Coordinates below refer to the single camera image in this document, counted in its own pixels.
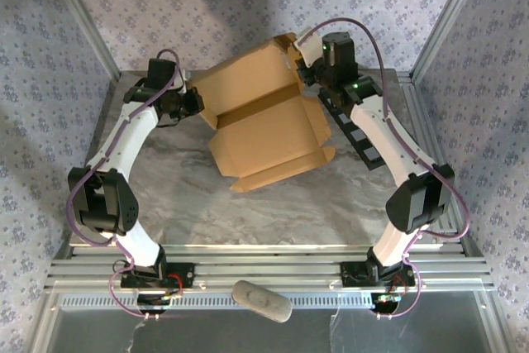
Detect brown cardboard box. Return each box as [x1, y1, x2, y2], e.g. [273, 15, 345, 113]
[188, 32, 336, 195]

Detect small round circuit board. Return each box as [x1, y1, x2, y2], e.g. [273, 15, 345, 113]
[136, 293, 183, 315]
[370, 293, 403, 316]

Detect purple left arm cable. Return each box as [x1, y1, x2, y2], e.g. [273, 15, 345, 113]
[65, 49, 183, 322]

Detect slotted grey cable duct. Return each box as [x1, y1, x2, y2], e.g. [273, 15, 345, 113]
[61, 293, 375, 309]

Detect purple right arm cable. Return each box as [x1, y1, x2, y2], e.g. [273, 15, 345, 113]
[300, 17, 471, 322]

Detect grey oval stone-like object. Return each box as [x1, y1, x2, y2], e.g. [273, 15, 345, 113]
[231, 279, 293, 324]

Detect aluminium frame post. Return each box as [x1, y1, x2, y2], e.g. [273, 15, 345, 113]
[39, 0, 123, 83]
[411, 0, 495, 81]

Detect black and grey checkerboard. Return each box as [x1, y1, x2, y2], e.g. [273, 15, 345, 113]
[317, 88, 388, 171]

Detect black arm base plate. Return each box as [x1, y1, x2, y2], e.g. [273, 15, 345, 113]
[339, 260, 416, 288]
[119, 261, 196, 290]

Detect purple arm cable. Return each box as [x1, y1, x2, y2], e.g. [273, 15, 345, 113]
[300, 17, 471, 322]
[65, 49, 183, 322]

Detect aluminium side rails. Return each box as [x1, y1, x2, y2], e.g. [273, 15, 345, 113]
[396, 71, 468, 255]

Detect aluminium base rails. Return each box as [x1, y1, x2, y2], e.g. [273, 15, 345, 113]
[44, 243, 497, 293]

